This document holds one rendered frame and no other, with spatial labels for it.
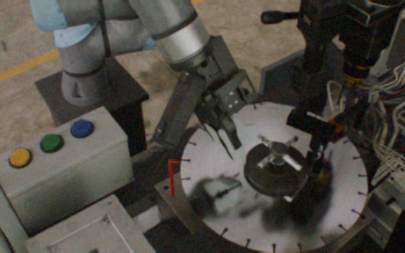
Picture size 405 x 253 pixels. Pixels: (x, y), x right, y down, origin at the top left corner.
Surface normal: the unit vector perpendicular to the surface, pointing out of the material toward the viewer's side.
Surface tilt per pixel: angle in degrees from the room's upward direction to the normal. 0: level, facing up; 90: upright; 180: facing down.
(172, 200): 0
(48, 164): 0
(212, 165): 0
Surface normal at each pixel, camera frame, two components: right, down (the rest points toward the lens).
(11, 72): 0.00, -0.69
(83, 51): 0.29, 0.69
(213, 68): 0.49, 0.18
